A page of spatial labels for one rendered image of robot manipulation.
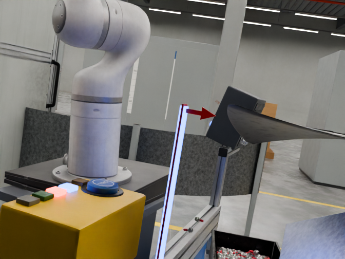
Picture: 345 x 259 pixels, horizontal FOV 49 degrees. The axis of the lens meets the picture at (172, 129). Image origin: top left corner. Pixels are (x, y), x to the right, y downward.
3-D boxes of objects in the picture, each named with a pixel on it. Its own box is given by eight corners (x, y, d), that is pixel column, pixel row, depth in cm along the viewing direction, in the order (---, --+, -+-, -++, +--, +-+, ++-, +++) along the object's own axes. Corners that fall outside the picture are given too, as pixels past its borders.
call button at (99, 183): (107, 201, 47) (109, 188, 47) (80, 193, 48) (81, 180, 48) (122, 195, 51) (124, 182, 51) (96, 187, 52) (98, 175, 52)
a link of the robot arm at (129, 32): (62, 97, 91) (66, -6, 88) (126, 99, 103) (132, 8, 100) (86, 103, 82) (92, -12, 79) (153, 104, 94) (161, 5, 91)
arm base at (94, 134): (35, 179, 86) (38, 98, 84) (76, 162, 104) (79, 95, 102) (113, 192, 82) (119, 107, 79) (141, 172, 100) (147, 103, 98)
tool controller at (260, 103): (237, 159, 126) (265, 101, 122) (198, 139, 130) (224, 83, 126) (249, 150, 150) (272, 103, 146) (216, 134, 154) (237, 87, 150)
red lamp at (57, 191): (57, 197, 44) (58, 192, 44) (44, 193, 45) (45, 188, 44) (66, 193, 46) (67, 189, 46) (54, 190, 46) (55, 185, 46)
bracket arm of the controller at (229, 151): (226, 158, 121) (228, 148, 121) (217, 155, 122) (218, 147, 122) (239, 150, 144) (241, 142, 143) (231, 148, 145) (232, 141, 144)
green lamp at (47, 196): (43, 202, 42) (44, 197, 42) (30, 198, 42) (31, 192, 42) (54, 198, 43) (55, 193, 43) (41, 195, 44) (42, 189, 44)
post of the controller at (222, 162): (217, 207, 123) (228, 148, 121) (208, 205, 124) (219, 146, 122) (219, 205, 126) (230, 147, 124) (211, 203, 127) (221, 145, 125)
